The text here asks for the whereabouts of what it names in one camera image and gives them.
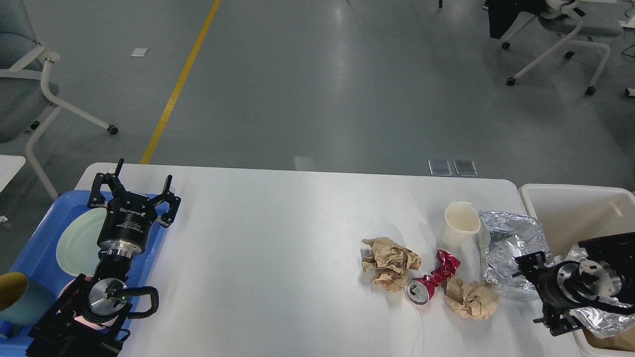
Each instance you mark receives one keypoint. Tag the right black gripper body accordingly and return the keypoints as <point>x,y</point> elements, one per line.
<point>551,287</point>

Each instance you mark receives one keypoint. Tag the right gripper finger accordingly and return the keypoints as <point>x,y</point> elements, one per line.
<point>534,268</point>
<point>558,320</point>

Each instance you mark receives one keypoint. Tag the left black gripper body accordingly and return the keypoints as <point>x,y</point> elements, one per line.
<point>128,221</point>

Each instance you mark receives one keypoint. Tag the crushed clear plastic bottle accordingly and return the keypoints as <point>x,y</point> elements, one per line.
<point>505,236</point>

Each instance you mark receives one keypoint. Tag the aluminium foil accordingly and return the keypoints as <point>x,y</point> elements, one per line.
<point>600,323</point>

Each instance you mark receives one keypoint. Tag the mint green plate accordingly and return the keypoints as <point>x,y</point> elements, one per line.
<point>77,249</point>

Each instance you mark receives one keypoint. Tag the brown paper bag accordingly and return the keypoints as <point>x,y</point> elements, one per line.
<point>624,341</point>

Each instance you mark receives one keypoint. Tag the pink mug dark inside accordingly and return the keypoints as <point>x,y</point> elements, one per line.
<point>102,322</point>

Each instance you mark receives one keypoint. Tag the teal mug yellow inside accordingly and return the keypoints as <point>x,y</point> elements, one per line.
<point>23,302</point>

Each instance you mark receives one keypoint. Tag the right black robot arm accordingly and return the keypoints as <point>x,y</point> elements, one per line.
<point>604,281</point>

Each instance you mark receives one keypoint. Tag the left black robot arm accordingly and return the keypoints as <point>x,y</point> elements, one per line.
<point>88,317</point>

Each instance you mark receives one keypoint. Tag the white waste bin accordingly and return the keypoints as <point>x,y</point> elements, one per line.
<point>573,213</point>

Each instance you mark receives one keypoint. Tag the small crumpled brown paper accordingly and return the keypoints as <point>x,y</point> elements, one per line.
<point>472,300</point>

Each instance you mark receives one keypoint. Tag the white paper cup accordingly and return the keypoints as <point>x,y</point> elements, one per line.
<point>461,223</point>

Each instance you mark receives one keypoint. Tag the white side table edge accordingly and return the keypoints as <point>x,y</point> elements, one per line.
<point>10,165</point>

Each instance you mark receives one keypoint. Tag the crushed red can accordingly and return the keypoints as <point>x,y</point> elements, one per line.
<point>420,290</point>

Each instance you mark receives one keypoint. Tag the grey office chair left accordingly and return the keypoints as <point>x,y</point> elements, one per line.
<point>28,97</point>

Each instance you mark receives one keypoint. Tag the grey office chair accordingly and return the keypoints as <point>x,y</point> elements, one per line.
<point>564,18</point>
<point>28,97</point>

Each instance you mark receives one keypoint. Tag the crumpled brown paper ball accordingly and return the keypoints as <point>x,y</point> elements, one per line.
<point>390,262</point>

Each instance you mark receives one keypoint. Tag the grey office chair right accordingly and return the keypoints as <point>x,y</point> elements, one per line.
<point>564,18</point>

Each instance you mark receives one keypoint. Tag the black jacket on chair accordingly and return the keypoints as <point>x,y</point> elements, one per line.
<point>503,13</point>

